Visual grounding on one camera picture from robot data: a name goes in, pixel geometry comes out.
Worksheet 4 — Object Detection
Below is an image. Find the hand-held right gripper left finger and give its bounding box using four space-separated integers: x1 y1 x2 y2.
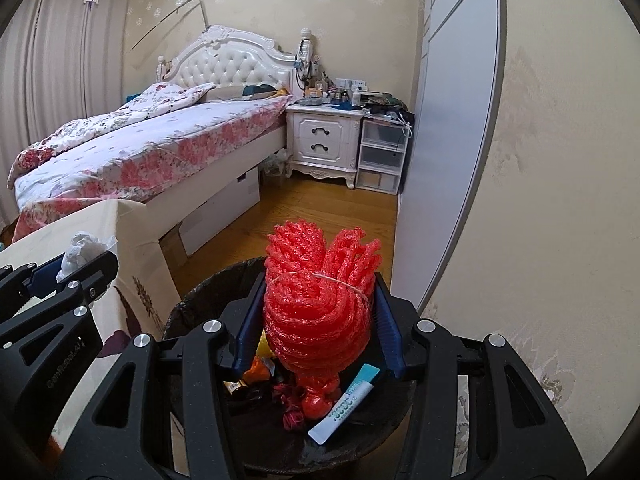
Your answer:
52 271 268 480

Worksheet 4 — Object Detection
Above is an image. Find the pile of small nightstand items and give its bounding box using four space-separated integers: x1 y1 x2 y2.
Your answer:
295 30 416 121

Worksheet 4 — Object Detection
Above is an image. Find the beige curtain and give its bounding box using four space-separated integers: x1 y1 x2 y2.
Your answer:
0 0 136 241

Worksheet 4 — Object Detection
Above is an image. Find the white tube with green print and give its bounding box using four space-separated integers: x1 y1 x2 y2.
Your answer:
307 377 373 445

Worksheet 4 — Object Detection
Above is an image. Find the white storage box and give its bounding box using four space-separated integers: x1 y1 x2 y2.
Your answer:
160 165 262 261

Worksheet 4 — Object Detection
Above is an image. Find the orange plastic bag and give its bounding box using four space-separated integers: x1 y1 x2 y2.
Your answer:
245 355 278 386

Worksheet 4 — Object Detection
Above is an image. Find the red foam fruit net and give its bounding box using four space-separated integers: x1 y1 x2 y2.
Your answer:
262 219 383 386

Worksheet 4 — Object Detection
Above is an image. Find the white bed with tufted headboard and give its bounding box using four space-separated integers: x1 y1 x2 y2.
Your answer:
7 25 296 256

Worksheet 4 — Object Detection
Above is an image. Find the bin with black bag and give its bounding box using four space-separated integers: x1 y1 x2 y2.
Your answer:
161 256 426 478

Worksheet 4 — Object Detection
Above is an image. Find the white tissue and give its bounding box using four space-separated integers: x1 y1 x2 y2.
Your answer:
56 231 118 283

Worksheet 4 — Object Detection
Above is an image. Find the clear plastic drawer unit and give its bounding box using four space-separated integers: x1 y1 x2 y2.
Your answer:
357 117 407 196

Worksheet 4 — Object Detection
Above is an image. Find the dark red cloth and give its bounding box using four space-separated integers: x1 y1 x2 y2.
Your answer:
272 382 308 431

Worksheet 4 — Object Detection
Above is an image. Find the floral quilt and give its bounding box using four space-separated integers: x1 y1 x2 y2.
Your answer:
15 82 216 161

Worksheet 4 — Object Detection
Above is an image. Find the crumpled clear plastic bag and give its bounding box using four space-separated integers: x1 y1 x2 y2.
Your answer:
262 150 291 178

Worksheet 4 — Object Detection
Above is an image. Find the white nightstand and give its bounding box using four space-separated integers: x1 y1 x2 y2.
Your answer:
285 102 365 190

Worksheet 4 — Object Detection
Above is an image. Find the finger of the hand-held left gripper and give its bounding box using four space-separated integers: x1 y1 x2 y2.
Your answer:
0 250 120 361
0 261 63 306

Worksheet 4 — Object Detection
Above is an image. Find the amber bottle with black cap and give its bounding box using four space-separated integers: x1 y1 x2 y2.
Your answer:
222 379 251 401

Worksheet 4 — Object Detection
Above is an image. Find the shiny red plastic bag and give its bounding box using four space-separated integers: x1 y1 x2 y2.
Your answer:
299 375 346 421

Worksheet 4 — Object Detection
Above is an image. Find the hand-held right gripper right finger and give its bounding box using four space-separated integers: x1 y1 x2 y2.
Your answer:
372 271 588 480

